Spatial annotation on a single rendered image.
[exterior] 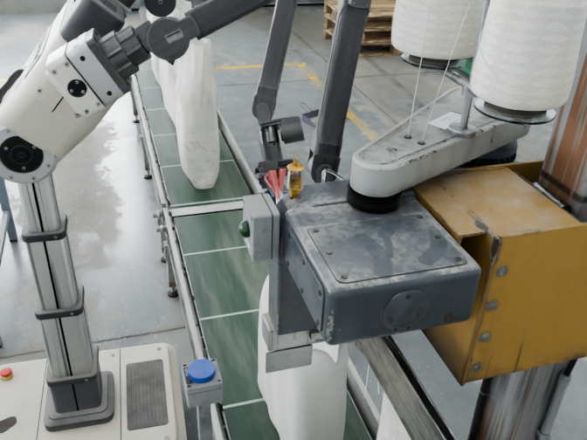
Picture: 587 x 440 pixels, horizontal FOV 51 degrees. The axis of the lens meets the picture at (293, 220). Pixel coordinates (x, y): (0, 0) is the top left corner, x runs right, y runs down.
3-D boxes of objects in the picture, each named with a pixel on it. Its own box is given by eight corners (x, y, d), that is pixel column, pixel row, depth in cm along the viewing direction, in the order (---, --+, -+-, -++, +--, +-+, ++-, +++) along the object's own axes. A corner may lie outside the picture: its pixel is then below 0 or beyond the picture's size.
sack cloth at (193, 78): (174, 153, 338) (164, 18, 301) (213, 149, 343) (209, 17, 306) (183, 193, 299) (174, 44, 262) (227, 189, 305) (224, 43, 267)
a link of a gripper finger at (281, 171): (291, 194, 164) (285, 161, 166) (265, 196, 162) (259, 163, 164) (286, 201, 170) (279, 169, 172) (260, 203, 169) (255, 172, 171)
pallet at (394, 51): (323, 37, 705) (323, 24, 697) (418, 33, 733) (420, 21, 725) (345, 57, 637) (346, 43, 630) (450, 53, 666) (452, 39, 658)
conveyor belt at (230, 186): (136, 78, 470) (134, 66, 465) (187, 75, 480) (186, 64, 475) (173, 226, 290) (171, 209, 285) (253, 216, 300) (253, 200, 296)
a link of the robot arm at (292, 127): (257, 106, 174) (254, 104, 166) (296, 99, 174) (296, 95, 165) (265, 148, 175) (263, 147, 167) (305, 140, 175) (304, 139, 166)
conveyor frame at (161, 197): (130, 79, 469) (128, 62, 462) (193, 76, 482) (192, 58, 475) (165, 234, 285) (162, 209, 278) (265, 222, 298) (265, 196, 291)
